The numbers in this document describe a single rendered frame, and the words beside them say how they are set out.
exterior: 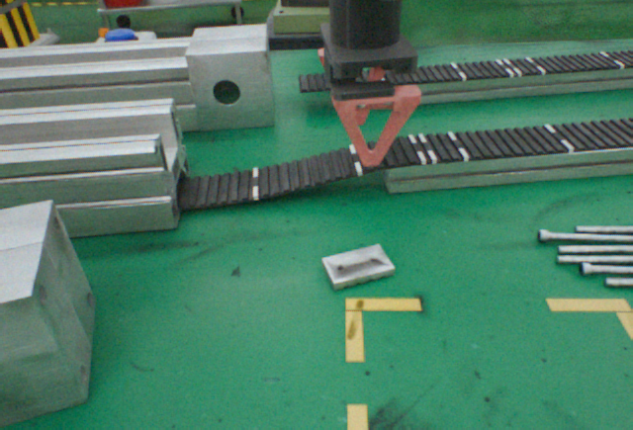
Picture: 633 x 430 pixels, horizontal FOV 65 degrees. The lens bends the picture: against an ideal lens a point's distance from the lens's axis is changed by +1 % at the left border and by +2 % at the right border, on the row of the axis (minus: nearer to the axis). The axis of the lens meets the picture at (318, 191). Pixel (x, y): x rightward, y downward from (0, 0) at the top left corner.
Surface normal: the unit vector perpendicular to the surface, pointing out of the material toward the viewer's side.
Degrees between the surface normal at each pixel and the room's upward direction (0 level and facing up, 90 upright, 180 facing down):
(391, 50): 0
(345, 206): 0
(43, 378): 90
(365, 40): 90
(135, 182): 90
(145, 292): 0
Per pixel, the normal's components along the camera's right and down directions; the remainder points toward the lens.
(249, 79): 0.08, 0.57
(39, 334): 0.30, 0.54
